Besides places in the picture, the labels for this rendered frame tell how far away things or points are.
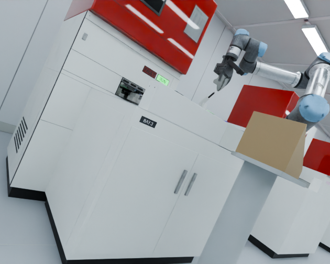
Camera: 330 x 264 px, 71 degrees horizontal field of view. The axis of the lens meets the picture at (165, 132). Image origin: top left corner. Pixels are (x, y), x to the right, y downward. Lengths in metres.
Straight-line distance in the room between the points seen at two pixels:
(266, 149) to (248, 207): 0.28
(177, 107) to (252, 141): 0.38
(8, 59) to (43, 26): 0.50
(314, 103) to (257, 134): 0.28
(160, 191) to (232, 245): 0.42
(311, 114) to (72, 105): 1.29
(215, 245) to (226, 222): 0.12
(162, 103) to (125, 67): 0.65
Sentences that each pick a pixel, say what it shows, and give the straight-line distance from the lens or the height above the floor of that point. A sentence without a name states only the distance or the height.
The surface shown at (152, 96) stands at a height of 0.89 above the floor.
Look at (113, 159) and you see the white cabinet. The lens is 1.04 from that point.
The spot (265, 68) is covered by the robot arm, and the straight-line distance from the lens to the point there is 1.54.
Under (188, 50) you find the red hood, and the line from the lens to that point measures 1.88.
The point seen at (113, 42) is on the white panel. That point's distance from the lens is 1.63.
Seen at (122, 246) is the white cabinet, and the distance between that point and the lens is 1.32.
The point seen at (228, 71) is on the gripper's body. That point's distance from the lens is 1.39.
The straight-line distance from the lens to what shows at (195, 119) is 1.22.
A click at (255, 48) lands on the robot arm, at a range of 1.45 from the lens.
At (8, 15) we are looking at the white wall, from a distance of 3.01.
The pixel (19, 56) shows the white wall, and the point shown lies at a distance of 3.00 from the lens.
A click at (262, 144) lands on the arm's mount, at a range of 1.12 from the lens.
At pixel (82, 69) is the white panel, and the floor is 0.89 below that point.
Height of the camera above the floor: 0.79
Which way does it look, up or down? 1 degrees down
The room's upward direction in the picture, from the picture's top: 25 degrees clockwise
